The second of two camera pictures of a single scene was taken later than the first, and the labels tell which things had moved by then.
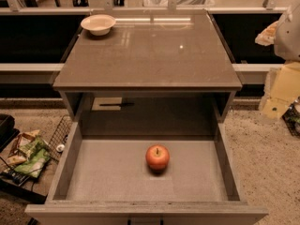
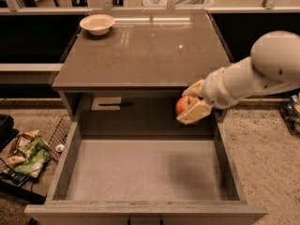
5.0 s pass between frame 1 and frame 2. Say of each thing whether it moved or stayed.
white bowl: stayed
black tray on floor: stayed
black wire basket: stayed
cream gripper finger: moved
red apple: moved
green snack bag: stayed
